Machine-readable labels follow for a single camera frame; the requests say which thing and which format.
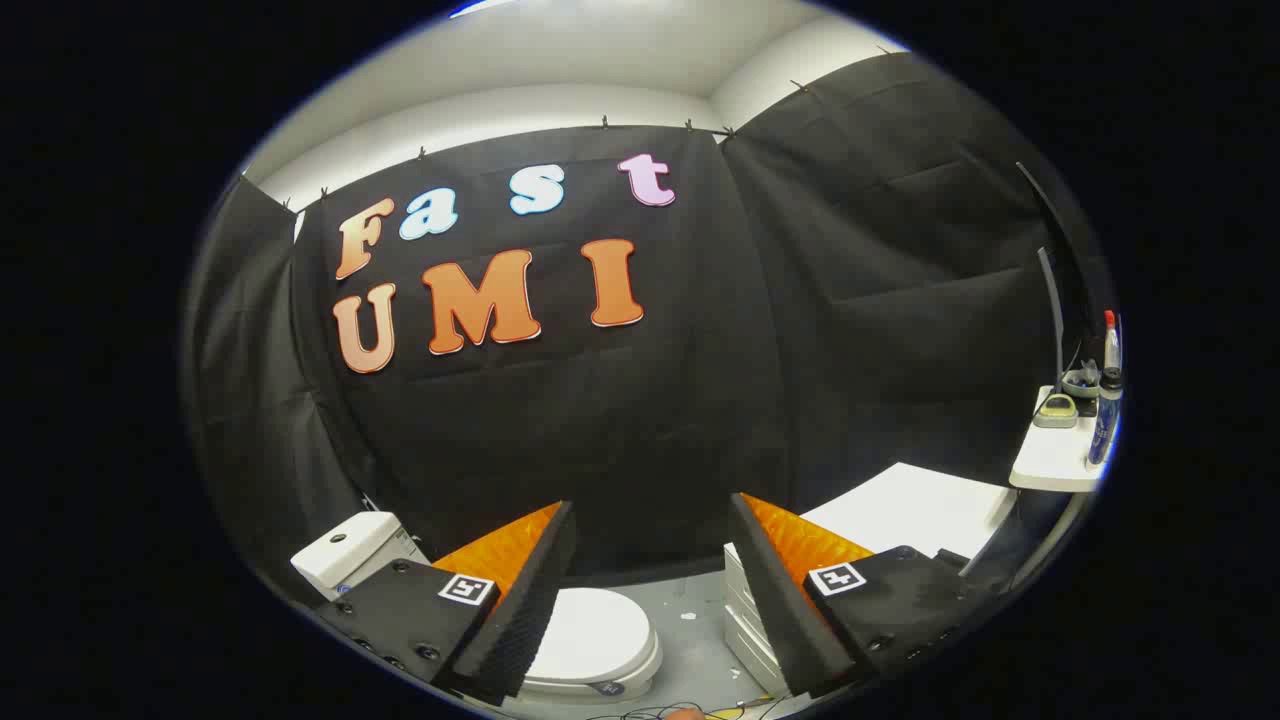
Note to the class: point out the white drawer cabinet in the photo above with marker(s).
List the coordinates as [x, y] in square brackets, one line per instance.
[900, 510]

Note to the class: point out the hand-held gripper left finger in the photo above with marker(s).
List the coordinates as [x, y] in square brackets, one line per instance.
[535, 600]

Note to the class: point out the black backdrop cloth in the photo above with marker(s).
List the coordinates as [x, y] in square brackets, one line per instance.
[650, 400]

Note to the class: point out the clear bottle with red cap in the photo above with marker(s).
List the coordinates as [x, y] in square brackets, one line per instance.
[1111, 345]

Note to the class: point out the white toilet lid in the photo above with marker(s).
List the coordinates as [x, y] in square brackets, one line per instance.
[595, 630]

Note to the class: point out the white toilet with tank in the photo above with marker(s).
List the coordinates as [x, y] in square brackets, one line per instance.
[350, 550]

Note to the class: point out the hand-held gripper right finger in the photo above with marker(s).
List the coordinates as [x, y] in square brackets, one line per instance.
[775, 610]

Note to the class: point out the blue spray bottle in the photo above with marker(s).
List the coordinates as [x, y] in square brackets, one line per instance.
[1104, 420]

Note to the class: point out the grey tape dispenser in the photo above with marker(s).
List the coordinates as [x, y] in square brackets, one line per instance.
[1055, 411]

